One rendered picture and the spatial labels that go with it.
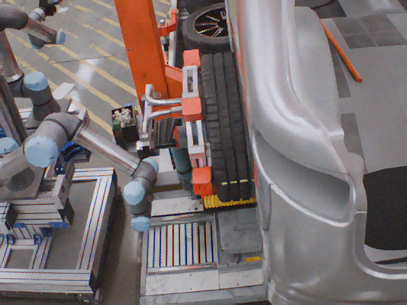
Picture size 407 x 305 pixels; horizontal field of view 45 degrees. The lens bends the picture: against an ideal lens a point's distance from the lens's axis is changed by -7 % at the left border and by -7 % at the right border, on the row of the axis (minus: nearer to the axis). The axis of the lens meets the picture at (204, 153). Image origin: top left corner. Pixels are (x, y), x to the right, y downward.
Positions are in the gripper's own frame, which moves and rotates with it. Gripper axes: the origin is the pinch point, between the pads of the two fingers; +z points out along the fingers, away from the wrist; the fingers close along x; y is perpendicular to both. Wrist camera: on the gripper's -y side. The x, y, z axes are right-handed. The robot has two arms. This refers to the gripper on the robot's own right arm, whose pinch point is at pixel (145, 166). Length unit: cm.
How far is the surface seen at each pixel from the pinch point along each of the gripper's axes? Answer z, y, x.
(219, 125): -7.9, 23.6, -33.5
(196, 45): 156, -36, -20
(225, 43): 148, -33, -40
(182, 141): 10.1, 2.8, -16.3
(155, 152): -2.5, 9.1, -6.2
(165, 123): 0.6, 21.5, -12.2
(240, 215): 12, -53, -37
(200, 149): -9.1, 14.1, -24.9
